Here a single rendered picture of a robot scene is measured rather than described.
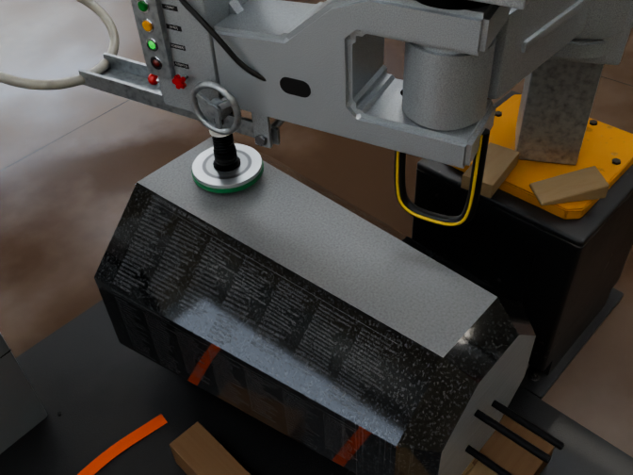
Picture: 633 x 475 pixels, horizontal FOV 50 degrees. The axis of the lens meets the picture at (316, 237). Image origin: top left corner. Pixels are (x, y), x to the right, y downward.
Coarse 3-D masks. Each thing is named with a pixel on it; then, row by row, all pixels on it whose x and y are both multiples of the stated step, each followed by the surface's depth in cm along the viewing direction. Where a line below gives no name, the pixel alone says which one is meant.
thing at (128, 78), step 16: (112, 64) 210; (128, 64) 206; (144, 64) 204; (96, 80) 201; (112, 80) 197; (128, 80) 206; (144, 80) 205; (128, 96) 198; (144, 96) 195; (160, 96) 192; (176, 112) 193; (192, 112) 189; (240, 128) 184; (272, 128) 178
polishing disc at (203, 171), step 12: (240, 144) 213; (204, 156) 209; (240, 156) 208; (252, 156) 208; (192, 168) 205; (204, 168) 205; (240, 168) 204; (252, 168) 204; (204, 180) 200; (216, 180) 200; (228, 180) 200; (240, 180) 200
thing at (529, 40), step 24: (552, 0) 153; (576, 0) 164; (600, 0) 171; (624, 0) 172; (504, 24) 143; (528, 24) 149; (552, 24) 157; (576, 24) 171; (600, 24) 175; (624, 24) 177; (504, 48) 147; (528, 48) 153; (552, 48) 166; (504, 72) 151; (528, 72) 161
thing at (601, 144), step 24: (504, 120) 234; (504, 144) 224; (600, 144) 221; (624, 144) 221; (456, 168) 221; (528, 168) 214; (552, 168) 213; (576, 168) 213; (600, 168) 212; (624, 168) 213; (528, 192) 206; (576, 216) 200
